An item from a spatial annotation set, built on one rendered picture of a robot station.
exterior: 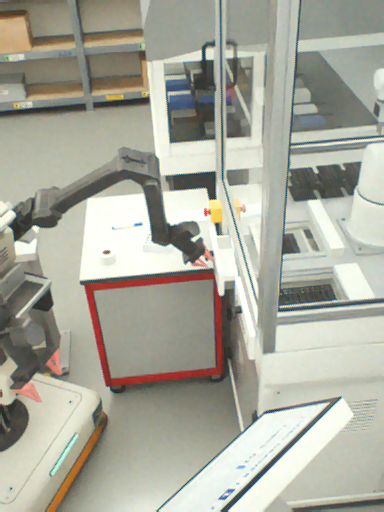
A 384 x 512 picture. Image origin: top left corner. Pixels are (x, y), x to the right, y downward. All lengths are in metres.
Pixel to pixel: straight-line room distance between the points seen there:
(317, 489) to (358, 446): 0.28
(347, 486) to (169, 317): 0.95
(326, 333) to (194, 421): 1.17
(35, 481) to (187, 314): 0.87
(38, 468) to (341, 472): 1.12
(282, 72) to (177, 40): 1.39
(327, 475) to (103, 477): 0.93
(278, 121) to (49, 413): 1.64
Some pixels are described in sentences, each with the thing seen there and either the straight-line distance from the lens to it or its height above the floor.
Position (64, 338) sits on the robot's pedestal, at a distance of 3.11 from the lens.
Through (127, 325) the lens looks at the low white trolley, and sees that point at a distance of 2.45.
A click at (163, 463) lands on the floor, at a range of 2.57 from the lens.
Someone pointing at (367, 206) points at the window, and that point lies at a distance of 1.43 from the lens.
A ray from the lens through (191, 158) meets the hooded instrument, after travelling 2.76.
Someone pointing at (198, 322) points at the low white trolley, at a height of 0.44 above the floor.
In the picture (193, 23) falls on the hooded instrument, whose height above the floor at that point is 1.51.
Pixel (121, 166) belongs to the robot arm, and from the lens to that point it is 1.54.
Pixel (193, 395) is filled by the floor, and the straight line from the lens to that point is 2.76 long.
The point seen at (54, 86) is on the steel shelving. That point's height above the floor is 0.14.
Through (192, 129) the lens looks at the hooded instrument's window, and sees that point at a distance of 2.72.
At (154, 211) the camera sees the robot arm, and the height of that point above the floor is 1.22.
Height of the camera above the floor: 2.16
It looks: 37 degrees down
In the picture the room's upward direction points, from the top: 3 degrees counter-clockwise
